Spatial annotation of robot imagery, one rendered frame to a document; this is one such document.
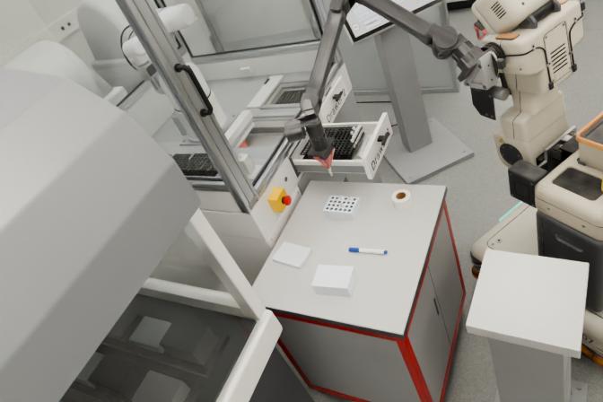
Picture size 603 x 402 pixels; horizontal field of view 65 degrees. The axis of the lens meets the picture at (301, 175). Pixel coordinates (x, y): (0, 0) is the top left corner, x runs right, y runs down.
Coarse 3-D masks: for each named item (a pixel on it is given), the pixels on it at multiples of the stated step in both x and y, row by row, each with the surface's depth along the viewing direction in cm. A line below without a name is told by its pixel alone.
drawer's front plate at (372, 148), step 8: (384, 120) 193; (376, 128) 189; (384, 128) 193; (376, 136) 186; (368, 144) 183; (376, 144) 186; (368, 152) 180; (376, 152) 186; (384, 152) 194; (368, 160) 180; (376, 160) 187; (368, 168) 180; (376, 168) 187; (368, 176) 183
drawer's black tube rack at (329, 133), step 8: (336, 128) 203; (352, 128) 200; (328, 136) 201; (336, 136) 199; (344, 136) 202; (336, 144) 195; (344, 144) 193; (304, 152) 199; (336, 152) 191; (344, 152) 189; (352, 152) 193
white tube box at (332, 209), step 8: (328, 200) 187; (336, 200) 185; (344, 200) 184; (352, 200) 182; (360, 200) 183; (328, 208) 183; (336, 208) 182; (344, 208) 180; (352, 208) 179; (328, 216) 185; (336, 216) 182; (344, 216) 181; (352, 216) 178
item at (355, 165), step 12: (372, 132) 202; (300, 144) 205; (360, 144) 200; (300, 156) 205; (360, 156) 194; (300, 168) 199; (312, 168) 196; (324, 168) 193; (336, 168) 190; (348, 168) 187; (360, 168) 184
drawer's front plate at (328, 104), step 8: (336, 80) 229; (336, 88) 226; (344, 88) 233; (328, 96) 220; (328, 104) 220; (336, 104) 227; (320, 112) 214; (328, 112) 220; (336, 112) 227; (328, 120) 220
